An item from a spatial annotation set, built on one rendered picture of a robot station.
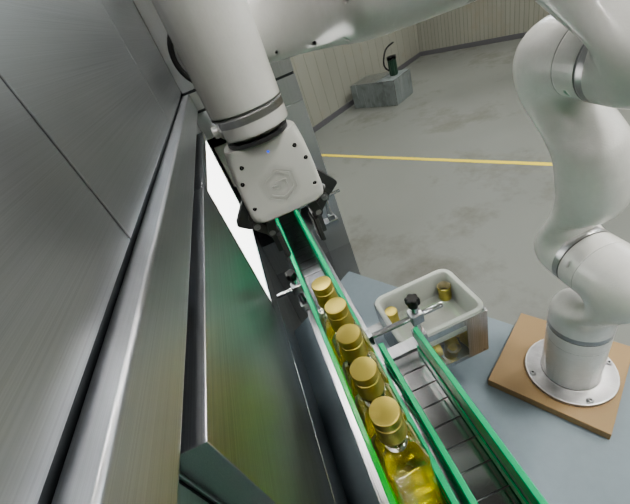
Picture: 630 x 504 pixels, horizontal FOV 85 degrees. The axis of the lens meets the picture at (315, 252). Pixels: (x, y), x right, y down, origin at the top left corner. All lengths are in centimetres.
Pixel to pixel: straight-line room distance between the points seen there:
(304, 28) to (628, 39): 33
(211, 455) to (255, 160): 29
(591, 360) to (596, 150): 50
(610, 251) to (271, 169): 59
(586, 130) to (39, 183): 62
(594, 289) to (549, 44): 41
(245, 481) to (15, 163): 27
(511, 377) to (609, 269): 43
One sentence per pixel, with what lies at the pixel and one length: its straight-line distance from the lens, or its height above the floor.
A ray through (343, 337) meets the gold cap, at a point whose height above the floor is 133.
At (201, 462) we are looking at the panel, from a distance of 29.
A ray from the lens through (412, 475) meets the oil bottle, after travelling 49.
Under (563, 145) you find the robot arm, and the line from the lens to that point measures 63.
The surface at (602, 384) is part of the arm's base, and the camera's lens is 109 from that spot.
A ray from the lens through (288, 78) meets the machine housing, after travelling 132.
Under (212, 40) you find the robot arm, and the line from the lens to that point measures 38.
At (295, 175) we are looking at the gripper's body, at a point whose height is 153.
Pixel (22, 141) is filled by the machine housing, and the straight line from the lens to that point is 30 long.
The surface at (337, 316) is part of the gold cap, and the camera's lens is 50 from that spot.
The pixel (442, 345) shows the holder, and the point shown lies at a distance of 92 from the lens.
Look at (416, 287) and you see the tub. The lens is 98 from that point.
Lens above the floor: 169
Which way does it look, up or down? 35 degrees down
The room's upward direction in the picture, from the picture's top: 22 degrees counter-clockwise
